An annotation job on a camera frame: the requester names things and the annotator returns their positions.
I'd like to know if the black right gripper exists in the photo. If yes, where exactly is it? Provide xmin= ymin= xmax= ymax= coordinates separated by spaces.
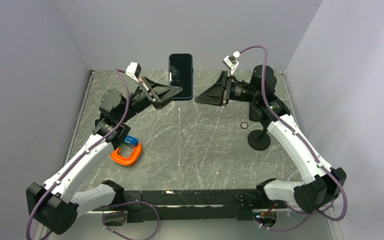
xmin=195 ymin=70 xmax=260 ymax=107

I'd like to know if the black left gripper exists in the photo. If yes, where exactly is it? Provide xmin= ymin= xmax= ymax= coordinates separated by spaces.
xmin=118 ymin=75 xmax=183 ymax=123

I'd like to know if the blue phone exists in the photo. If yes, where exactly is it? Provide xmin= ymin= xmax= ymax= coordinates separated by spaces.
xmin=168 ymin=53 xmax=194 ymax=101

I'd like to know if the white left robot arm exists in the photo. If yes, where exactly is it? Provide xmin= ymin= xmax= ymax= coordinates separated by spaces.
xmin=26 ymin=77 xmax=182 ymax=235

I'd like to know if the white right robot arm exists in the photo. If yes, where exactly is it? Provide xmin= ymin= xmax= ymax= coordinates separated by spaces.
xmin=195 ymin=65 xmax=347 ymax=214

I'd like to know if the round poker chip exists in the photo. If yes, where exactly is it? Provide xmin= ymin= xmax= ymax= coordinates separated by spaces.
xmin=240 ymin=122 xmax=249 ymax=129

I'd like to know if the blue toy brick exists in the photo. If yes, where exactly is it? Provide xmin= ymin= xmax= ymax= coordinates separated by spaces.
xmin=123 ymin=135 xmax=139 ymax=148

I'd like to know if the black microphone stand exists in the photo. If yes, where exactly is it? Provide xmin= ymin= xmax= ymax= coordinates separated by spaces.
xmin=247 ymin=99 xmax=279 ymax=152

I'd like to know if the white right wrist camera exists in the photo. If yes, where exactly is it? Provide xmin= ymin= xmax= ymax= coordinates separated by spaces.
xmin=222 ymin=51 xmax=241 ymax=76

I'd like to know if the orange ring toy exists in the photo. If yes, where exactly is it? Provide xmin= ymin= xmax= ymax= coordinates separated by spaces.
xmin=109 ymin=143 xmax=143 ymax=167

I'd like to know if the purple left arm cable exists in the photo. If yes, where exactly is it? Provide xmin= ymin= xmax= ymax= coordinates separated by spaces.
xmin=25 ymin=67 xmax=131 ymax=240

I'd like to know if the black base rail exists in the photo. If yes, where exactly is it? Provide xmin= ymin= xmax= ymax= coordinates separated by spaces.
xmin=90 ymin=187 xmax=289 ymax=223

